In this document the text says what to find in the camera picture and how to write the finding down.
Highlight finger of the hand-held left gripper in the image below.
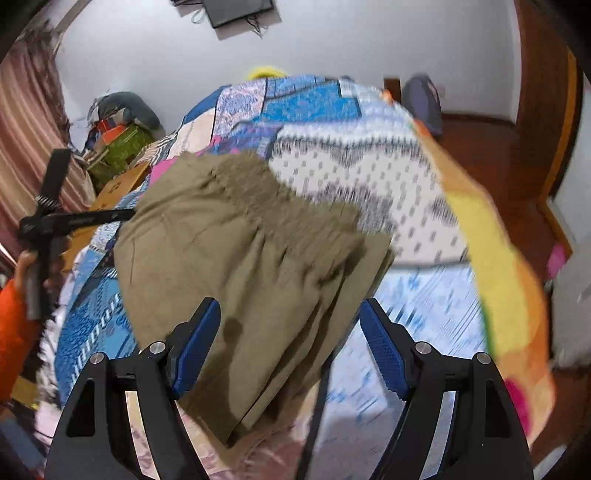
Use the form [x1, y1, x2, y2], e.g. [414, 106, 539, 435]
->
[57, 208, 136, 228]
[38, 148, 73, 207]

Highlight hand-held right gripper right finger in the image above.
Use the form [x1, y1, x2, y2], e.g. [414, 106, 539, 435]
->
[359, 298, 534, 480]

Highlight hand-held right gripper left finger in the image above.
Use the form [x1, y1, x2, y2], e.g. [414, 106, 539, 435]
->
[46, 298, 222, 480]

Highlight khaki pants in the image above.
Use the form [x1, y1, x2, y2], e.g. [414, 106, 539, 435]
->
[113, 150, 395, 446]

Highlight person's left forearm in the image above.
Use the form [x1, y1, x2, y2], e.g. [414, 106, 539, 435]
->
[0, 279, 44, 402]

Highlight person's left hand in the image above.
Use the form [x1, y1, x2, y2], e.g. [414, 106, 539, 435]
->
[15, 249, 65, 298]

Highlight wooden lap table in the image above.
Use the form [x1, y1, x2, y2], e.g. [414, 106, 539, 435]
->
[62, 161, 153, 273]

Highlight striped brown curtain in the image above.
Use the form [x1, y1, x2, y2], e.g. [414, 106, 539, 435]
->
[0, 32, 93, 259]

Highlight green bag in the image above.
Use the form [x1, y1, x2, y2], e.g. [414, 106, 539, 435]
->
[85, 124, 155, 192]

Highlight orange box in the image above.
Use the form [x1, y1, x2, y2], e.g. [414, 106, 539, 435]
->
[99, 122, 130, 144]

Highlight pink cloth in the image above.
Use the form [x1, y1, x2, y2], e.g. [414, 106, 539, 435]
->
[150, 159, 174, 185]

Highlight yellow orange sheet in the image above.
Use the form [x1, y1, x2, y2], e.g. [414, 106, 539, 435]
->
[411, 115, 557, 444]

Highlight small black monitor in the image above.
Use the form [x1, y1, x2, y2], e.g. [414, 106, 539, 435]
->
[205, 0, 275, 28]

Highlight grey backpack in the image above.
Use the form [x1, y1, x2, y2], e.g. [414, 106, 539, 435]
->
[402, 74, 445, 139]

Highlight blue patchwork blanket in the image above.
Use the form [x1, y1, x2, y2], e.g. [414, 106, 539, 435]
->
[39, 74, 490, 480]

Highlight brown wooden door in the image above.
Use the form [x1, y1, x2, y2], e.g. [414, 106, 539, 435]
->
[512, 0, 583, 199]

